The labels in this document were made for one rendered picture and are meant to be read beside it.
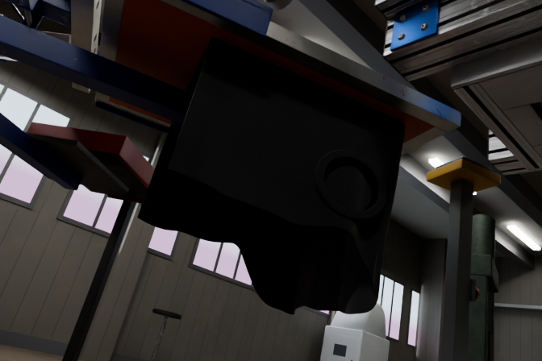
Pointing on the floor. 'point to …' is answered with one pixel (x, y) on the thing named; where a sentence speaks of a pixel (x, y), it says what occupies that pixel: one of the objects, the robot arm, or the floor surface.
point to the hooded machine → (356, 337)
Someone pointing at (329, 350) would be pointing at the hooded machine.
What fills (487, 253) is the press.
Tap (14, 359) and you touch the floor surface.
